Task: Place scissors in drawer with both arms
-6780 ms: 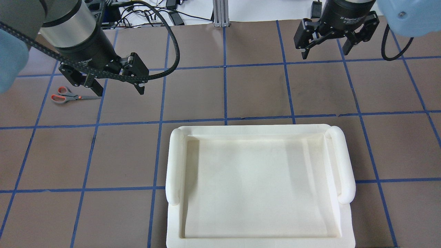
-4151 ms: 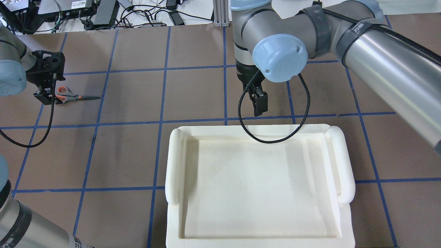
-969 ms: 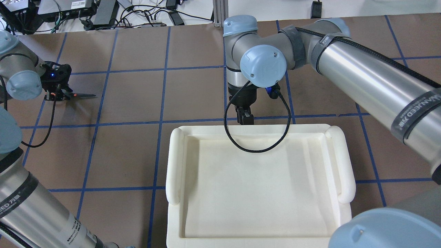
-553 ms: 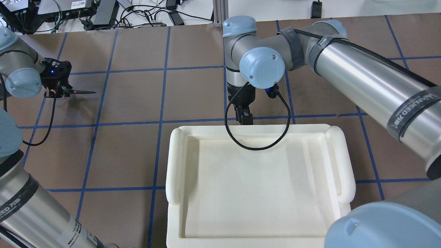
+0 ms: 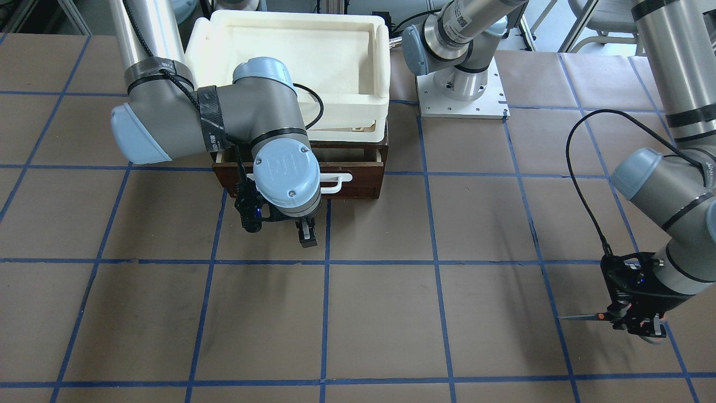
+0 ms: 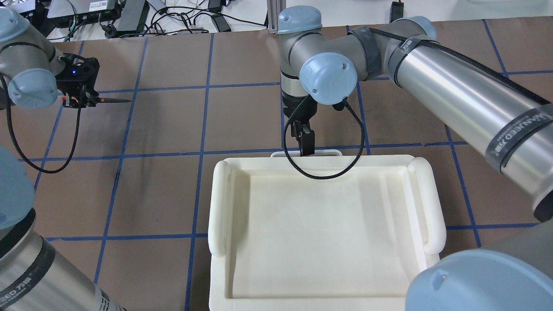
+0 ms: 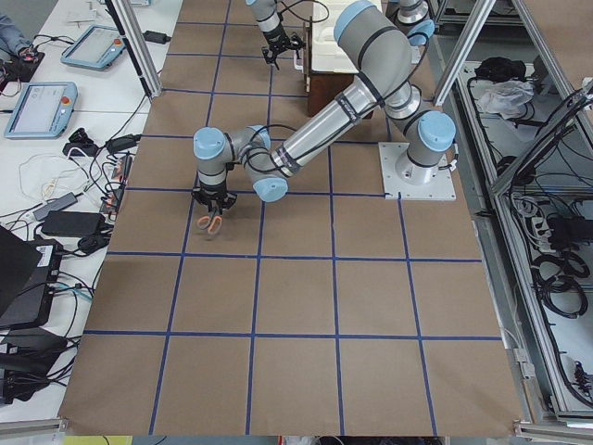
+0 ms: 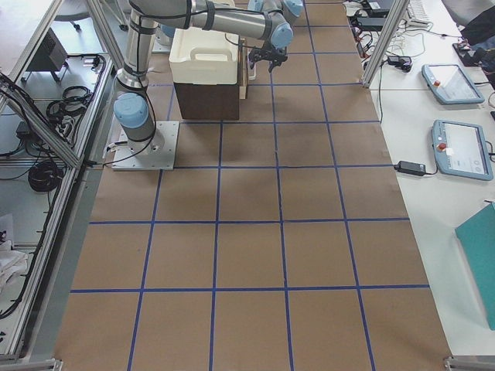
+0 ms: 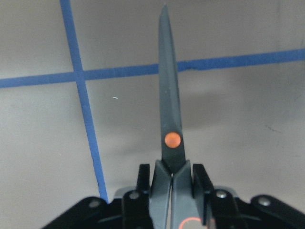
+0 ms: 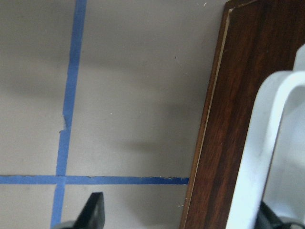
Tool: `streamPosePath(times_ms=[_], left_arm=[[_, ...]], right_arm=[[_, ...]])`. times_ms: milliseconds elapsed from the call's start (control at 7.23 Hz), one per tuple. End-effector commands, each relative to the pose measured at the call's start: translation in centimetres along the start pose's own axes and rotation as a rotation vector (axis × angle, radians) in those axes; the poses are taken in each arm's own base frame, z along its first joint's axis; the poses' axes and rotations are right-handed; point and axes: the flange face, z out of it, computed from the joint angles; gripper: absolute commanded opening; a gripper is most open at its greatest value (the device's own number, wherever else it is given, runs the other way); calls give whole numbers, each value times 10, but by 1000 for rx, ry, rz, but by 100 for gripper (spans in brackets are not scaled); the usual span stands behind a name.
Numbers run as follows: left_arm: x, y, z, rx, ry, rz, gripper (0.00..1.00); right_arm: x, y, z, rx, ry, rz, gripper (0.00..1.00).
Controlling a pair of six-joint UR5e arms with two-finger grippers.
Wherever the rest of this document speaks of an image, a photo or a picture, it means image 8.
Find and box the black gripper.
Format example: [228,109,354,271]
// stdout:
[249,44,288,73]

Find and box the teal folder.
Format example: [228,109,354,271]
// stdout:
[455,203,494,330]

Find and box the black coiled cable bundle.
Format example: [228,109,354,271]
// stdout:
[27,160,63,193]

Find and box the white crumpled cloth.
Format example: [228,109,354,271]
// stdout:
[0,214,29,294]

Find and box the black electronics box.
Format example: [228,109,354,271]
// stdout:
[26,28,68,82]

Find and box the aluminium frame post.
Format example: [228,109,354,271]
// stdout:
[361,0,409,88]

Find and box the black power adapter brick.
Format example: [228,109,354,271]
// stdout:
[394,161,427,176]

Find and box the white plastic tray box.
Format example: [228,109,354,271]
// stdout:
[169,28,239,85]

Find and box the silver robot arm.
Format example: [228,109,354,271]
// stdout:
[113,1,303,157]

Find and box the wooden drawer with white handle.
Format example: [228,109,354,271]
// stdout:
[238,37,256,100]

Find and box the blue teach pendant far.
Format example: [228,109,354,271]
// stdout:
[422,64,485,105]

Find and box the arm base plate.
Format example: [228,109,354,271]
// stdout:
[110,121,179,171]

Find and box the dark wooden drawer cabinet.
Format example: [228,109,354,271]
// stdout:
[174,83,240,121]

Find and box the blue teach pendant near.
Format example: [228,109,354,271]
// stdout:
[431,120,494,181]

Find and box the blue teach pendant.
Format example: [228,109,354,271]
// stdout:
[422,64,485,105]
[431,120,494,181]

